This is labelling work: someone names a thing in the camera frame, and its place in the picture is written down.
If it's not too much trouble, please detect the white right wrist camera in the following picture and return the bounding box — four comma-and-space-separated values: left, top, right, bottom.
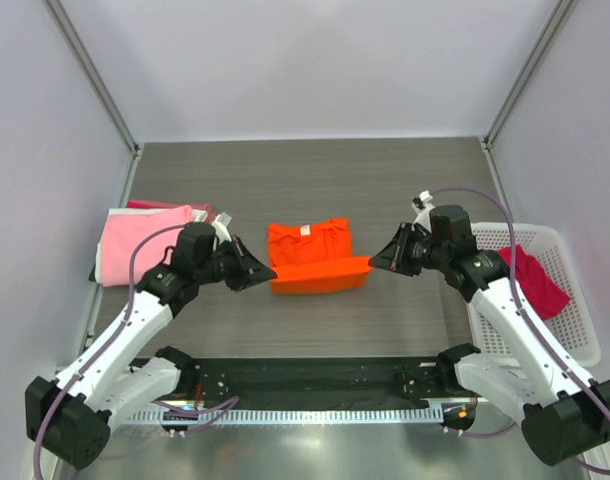
411, 190, 435, 232

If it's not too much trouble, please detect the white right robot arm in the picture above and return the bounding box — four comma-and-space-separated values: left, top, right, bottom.
369, 205, 610, 466

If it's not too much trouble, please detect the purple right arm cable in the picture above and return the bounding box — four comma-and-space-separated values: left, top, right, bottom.
419, 186, 610, 475

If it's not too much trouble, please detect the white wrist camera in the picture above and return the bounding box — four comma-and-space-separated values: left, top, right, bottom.
411, 190, 435, 232
211, 212, 232, 243

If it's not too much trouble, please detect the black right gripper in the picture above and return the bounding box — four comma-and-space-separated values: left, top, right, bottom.
371, 222, 450, 276

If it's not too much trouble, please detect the aluminium frame post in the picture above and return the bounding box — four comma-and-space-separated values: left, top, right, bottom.
42, 0, 139, 157
482, 0, 578, 151

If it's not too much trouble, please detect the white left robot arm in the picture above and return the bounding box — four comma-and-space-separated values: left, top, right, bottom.
25, 222, 277, 479

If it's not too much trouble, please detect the slotted cable duct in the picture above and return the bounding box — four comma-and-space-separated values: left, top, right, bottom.
125, 404, 444, 427

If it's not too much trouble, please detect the white plastic basket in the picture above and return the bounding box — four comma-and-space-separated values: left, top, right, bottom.
467, 222, 601, 368

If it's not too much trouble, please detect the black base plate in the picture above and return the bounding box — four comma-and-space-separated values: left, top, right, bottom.
165, 357, 478, 430

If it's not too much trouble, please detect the pink folded t shirt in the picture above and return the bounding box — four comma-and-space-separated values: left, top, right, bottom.
92, 205, 194, 287

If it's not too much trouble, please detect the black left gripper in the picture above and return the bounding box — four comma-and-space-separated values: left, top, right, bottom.
195, 234, 276, 291

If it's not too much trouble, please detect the dusty rose folded t shirt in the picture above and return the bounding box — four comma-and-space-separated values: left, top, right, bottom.
126, 200, 216, 215

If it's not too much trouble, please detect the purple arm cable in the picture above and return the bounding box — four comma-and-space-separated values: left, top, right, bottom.
419, 186, 610, 475
32, 223, 241, 480

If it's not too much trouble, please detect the white folded t shirt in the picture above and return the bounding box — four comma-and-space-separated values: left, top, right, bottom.
107, 208, 211, 221

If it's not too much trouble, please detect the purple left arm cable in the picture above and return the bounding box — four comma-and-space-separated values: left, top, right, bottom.
32, 223, 241, 480

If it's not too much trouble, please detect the magenta t shirt in basket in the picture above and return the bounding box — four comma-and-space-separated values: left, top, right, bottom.
515, 245, 570, 320

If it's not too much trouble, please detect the left aluminium frame post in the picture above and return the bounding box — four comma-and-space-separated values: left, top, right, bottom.
42, 0, 139, 157

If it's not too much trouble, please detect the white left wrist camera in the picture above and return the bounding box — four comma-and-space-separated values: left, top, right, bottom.
211, 212, 232, 243

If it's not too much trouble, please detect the orange t shirt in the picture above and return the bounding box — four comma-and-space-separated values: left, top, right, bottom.
267, 218, 372, 295

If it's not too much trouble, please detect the right aluminium frame post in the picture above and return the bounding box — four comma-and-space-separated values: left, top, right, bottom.
482, 0, 578, 151

